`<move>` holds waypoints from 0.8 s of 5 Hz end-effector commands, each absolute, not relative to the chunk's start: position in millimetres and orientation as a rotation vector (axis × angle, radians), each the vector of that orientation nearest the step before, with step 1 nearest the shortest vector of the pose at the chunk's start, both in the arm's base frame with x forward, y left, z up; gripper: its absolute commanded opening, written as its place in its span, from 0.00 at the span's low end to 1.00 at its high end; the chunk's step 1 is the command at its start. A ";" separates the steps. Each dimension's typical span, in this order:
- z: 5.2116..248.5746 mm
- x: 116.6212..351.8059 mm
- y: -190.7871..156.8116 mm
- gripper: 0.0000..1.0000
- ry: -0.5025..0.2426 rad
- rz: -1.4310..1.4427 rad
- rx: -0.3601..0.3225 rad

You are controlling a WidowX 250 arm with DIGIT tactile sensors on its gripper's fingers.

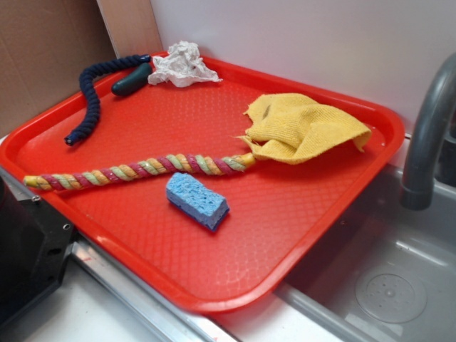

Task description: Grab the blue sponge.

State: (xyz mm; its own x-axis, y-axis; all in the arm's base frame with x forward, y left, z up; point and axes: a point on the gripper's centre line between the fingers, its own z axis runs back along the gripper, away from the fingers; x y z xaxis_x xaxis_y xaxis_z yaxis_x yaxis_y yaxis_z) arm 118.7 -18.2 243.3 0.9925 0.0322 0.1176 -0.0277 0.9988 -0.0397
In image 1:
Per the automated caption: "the blue sponge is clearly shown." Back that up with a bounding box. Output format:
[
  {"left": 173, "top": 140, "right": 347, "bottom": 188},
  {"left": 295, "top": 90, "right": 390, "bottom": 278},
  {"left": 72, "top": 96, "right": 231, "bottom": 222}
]
[{"left": 165, "top": 173, "right": 229, "bottom": 232}]

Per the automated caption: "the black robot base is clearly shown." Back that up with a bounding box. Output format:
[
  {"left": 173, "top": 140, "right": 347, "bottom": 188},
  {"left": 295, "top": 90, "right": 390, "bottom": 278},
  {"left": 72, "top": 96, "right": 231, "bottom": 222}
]
[{"left": 1, "top": 180, "right": 75, "bottom": 328}]

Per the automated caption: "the red plastic tray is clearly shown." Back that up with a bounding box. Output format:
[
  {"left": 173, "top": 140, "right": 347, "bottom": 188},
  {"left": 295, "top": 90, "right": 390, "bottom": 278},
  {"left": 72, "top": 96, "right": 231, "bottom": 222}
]
[{"left": 1, "top": 57, "right": 405, "bottom": 314}]

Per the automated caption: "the yellow cloth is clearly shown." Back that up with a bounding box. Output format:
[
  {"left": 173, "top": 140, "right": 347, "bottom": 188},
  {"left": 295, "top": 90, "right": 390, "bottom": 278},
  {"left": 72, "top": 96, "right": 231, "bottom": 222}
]
[{"left": 239, "top": 93, "right": 372, "bottom": 165}]

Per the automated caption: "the crumpled white paper towel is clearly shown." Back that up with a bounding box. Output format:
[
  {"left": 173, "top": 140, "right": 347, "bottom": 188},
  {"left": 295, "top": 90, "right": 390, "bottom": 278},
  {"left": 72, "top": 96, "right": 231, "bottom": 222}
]
[{"left": 147, "top": 41, "right": 222, "bottom": 88}]

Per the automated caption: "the dark green toy cucumber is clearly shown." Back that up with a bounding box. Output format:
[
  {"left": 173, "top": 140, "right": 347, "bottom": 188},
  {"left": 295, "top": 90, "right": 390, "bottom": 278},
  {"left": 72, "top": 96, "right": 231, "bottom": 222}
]
[{"left": 111, "top": 63, "right": 152, "bottom": 96}]

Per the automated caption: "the grey sink basin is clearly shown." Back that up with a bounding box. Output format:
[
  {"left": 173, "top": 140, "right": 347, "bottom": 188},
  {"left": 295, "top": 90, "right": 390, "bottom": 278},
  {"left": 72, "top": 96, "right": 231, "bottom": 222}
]
[{"left": 276, "top": 167, "right": 455, "bottom": 341}]

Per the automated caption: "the grey faucet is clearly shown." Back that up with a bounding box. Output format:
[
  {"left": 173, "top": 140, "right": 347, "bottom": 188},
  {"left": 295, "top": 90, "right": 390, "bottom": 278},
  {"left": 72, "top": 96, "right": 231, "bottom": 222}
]
[{"left": 400, "top": 54, "right": 455, "bottom": 210}]

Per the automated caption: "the brown cardboard panel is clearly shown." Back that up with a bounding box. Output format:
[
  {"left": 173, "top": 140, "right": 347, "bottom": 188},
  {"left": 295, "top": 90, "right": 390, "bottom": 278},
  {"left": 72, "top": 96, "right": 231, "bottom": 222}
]
[{"left": 1, "top": 1, "right": 115, "bottom": 136}]

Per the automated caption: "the multicolour twisted rope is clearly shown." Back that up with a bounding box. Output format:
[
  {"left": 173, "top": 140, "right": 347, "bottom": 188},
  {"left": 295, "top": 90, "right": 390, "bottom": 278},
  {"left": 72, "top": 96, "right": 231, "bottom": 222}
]
[{"left": 23, "top": 152, "right": 256, "bottom": 192}]

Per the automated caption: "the navy blue twisted rope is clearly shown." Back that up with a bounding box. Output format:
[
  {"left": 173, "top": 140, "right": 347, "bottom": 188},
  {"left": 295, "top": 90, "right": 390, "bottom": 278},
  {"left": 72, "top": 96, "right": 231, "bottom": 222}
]
[{"left": 63, "top": 53, "right": 151, "bottom": 147}]

